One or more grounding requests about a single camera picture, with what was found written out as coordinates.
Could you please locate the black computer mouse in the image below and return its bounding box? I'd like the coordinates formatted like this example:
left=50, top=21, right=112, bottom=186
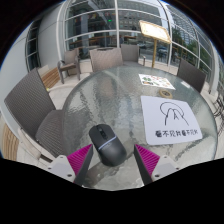
left=88, top=123, right=128, bottom=167

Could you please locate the laminated picture menu card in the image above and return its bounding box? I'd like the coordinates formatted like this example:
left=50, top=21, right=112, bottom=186
left=138, top=73, right=177, bottom=91

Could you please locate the white printed mouse pad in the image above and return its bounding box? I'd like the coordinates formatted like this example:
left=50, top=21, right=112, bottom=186
left=140, top=95, right=204, bottom=147

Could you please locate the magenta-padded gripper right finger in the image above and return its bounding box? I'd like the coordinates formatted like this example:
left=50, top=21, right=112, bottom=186
left=133, top=143, right=181, bottom=187

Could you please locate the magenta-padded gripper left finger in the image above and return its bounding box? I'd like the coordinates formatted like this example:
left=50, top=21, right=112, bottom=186
left=46, top=143, right=95, bottom=187

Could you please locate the gold-framed menu stand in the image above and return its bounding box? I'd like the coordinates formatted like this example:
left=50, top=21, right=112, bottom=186
left=138, top=19, right=173, bottom=69

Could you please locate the grey wicker armchair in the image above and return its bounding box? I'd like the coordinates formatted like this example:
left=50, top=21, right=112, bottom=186
left=120, top=43, right=147, bottom=67
left=56, top=48, right=82, bottom=85
left=88, top=47, right=125, bottom=73
left=3, top=67, right=68, bottom=160
left=176, top=58, right=207, bottom=94

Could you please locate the small white card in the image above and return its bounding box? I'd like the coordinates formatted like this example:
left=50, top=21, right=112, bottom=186
left=181, top=80, right=193, bottom=90

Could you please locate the black metal chairs group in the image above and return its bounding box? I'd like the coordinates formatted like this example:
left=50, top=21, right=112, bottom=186
left=213, top=91, right=224, bottom=118

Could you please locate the tan tape roll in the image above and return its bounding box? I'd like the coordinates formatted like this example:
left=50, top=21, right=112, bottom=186
left=158, top=88, right=174, bottom=100

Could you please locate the wooden slat bench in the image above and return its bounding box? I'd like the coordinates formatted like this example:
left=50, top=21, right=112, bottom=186
left=1, top=123, right=20, bottom=162
left=40, top=66, right=62, bottom=90

